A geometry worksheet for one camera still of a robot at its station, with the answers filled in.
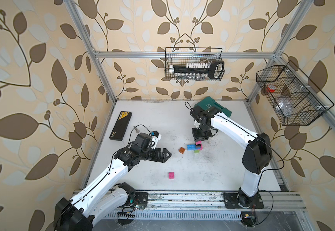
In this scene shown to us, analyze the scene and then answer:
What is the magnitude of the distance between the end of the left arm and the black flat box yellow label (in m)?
0.39

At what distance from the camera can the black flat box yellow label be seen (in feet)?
3.27

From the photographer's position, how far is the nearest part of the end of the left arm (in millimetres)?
537
